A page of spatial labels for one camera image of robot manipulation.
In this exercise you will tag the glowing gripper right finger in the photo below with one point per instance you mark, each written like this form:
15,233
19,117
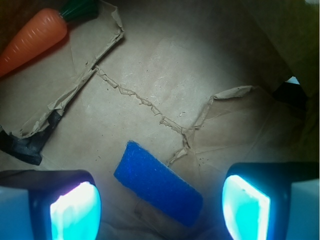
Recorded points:
272,201

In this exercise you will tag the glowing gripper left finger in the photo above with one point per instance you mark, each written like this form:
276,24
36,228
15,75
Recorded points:
49,205

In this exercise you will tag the blue sponge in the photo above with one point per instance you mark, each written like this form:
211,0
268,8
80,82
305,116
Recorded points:
155,183

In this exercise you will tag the brown paper bag liner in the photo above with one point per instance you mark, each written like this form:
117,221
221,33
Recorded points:
200,84

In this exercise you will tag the orange toy carrot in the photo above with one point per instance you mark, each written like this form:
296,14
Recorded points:
43,31

